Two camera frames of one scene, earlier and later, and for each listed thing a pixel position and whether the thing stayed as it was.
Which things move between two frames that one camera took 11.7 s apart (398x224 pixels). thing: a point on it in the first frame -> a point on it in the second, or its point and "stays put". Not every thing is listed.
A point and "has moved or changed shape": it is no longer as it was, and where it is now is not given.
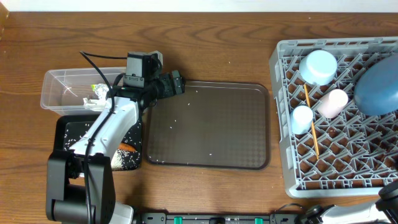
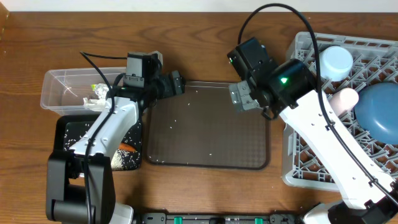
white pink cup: x=333 y=103 has moved or changed shape
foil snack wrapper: x=101 y=89 stays put
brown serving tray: x=212 y=125 stays put
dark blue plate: x=377 y=93 -> x=377 y=111
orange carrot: x=125 y=147 stays put
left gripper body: x=163 y=88 stays put
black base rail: x=161 y=218 stays put
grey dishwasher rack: x=357 y=150 has moved or changed shape
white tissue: x=96 y=104 stays put
